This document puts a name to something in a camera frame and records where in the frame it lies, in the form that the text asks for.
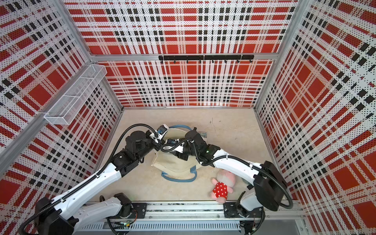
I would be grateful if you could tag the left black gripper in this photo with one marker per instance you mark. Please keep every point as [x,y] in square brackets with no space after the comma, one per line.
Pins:
[158,146]

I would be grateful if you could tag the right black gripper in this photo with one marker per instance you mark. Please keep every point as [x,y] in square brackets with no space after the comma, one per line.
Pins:
[180,154]

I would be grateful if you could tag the cream canvas tote bag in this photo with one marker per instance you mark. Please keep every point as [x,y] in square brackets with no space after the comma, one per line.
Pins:
[172,168]

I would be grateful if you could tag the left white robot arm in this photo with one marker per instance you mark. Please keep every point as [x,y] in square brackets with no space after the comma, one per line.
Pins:
[67,213]

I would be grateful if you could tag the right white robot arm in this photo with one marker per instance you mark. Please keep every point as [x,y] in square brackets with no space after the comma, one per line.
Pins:
[268,188]

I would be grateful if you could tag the pink plush toy red dress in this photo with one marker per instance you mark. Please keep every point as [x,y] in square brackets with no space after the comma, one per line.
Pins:
[223,183]

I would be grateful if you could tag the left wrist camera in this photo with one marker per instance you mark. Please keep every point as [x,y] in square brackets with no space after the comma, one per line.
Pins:
[162,130]

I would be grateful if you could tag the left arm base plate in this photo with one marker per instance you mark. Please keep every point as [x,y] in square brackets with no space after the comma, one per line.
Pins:
[134,210]

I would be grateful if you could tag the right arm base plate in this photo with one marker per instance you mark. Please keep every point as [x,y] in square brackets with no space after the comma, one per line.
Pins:
[232,210]

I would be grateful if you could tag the white wire mesh basket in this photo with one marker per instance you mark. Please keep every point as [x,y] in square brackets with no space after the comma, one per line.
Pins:
[65,110]

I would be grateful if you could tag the black wall hook rail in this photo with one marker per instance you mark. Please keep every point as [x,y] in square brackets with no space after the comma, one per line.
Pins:
[175,58]

